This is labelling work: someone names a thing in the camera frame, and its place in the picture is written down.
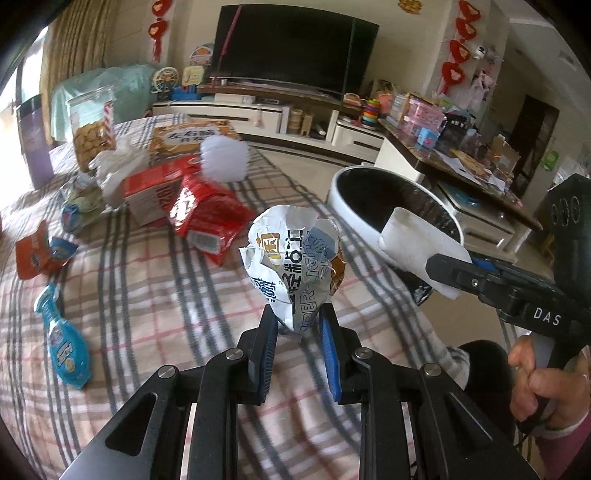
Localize white-rimmed bin with black bag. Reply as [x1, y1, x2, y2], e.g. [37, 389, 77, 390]
[325, 165, 465, 306]

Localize colourful stacking ring toy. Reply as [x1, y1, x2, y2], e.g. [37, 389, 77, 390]
[361, 97, 380, 130]

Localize marble-top white coffee table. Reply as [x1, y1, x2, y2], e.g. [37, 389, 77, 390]
[374, 117, 546, 265]

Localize person's right hand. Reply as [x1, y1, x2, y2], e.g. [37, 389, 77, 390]
[508, 335, 591, 432]

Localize red glossy packet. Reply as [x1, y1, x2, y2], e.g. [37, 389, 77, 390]
[168, 175, 257, 267]

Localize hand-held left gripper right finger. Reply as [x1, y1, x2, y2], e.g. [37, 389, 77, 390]
[318, 305, 541, 480]

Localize purple box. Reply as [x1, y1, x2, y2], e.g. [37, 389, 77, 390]
[16, 95, 54, 190]

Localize clear jar of cookies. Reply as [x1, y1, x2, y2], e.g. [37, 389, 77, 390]
[66, 88, 117, 174]

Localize silver snack wrapper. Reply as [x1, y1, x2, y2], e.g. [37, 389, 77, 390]
[239, 204, 346, 337]

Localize red heart string decoration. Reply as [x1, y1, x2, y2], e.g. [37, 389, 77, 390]
[441, 0, 479, 96]

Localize red and white carton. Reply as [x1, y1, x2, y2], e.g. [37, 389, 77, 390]
[122, 154, 204, 227]

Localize small red blue packet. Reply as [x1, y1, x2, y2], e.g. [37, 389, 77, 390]
[15, 220, 79, 280]

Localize orange picture book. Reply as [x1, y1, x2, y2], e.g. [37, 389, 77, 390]
[148, 119, 243, 165]

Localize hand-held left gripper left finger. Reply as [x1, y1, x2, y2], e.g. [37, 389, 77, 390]
[58, 305, 280, 480]

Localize blue spray bottle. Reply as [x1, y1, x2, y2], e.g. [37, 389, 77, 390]
[33, 284, 91, 390]

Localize teal covered furniture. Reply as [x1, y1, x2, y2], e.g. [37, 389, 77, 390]
[50, 65, 160, 141]

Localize plaid blanket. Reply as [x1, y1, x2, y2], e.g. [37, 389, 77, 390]
[0, 115, 468, 480]

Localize beige curtain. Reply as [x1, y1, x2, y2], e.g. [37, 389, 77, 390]
[44, 0, 110, 93]

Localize yellow toy board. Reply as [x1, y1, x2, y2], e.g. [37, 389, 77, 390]
[181, 66, 206, 89]

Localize black television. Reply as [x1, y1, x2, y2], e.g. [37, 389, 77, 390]
[210, 4, 380, 96]

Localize white plastic bag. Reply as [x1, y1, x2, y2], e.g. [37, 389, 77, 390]
[88, 136, 151, 209]

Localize white tissue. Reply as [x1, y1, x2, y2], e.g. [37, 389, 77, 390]
[379, 208, 472, 300]

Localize red knot wall decoration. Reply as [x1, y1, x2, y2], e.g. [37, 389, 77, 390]
[148, 0, 170, 64]

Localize person's right forearm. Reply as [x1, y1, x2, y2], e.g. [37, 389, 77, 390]
[536, 413, 591, 480]

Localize blue white wrapper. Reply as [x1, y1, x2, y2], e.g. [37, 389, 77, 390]
[60, 173, 105, 234]

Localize white television cabinet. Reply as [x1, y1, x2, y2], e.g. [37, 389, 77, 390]
[152, 84, 426, 168]

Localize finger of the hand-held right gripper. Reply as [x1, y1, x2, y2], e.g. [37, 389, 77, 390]
[471, 257, 555, 289]
[426, 253, 527, 319]

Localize round printed card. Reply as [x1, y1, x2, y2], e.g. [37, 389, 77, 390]
[189, 44, 216, 68]

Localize pink stick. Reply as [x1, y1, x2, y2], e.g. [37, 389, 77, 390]
[221, 4, 243, 83]

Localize small white desk fan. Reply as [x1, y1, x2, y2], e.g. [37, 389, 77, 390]
[151, 67, 182, 103]

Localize pink plastic storage boxes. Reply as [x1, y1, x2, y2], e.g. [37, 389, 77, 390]
[405, 93, 447, 136]

